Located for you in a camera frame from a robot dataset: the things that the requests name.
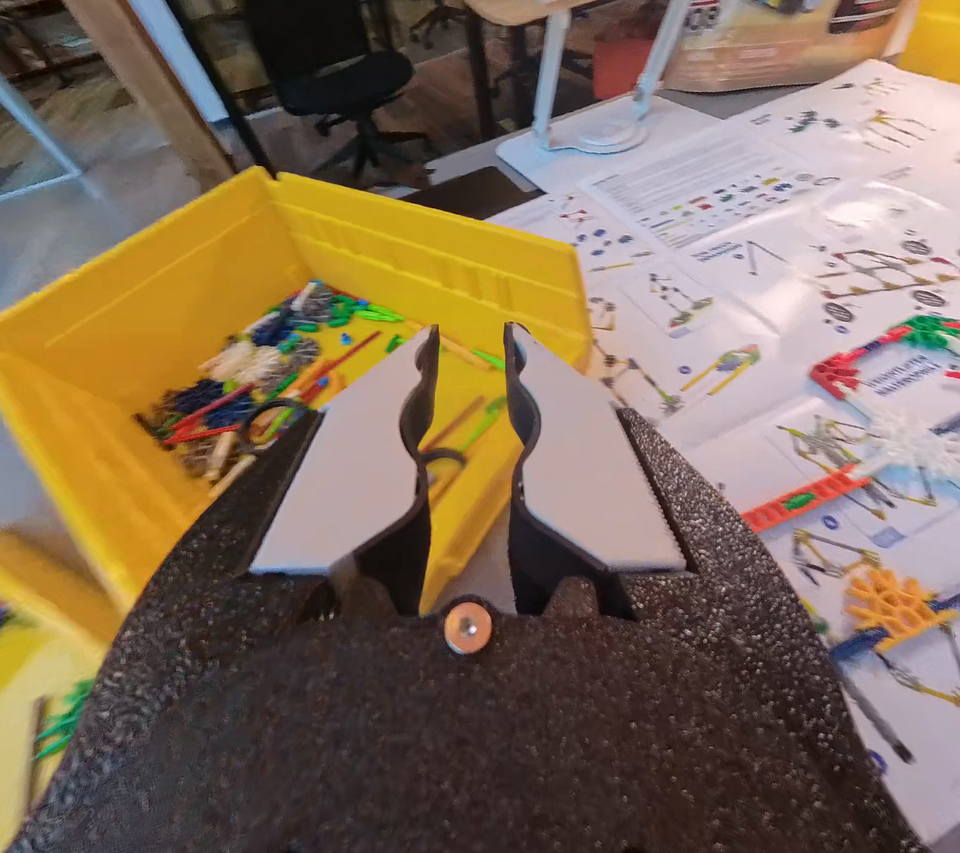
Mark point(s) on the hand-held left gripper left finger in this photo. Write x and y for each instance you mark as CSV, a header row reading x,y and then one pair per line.
x,y
338,493

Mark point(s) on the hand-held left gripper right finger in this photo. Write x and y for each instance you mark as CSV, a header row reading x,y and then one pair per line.
x,y
600,493

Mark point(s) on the pile of toy rods and connectors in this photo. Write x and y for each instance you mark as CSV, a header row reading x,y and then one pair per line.
x,y
225,373

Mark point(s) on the colourful rod connector toy model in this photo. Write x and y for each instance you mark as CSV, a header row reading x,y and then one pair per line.
x,y
803,501

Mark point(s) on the black toy tyre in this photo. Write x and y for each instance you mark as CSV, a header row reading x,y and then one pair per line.
x,y
251,427

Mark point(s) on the toy building instruction sheet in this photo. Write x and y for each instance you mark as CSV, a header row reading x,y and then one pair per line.
x,y
750,223

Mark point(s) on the flat dark device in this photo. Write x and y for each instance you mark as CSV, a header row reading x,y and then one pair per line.
x,y
473,193

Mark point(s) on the white round disc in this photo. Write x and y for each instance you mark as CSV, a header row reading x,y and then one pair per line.
x,y
540,163

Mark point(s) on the black office chair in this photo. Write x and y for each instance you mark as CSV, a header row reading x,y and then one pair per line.
x,y
315,28

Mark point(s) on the wooden table leg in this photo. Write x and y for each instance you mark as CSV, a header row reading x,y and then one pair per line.
x,y
105,28

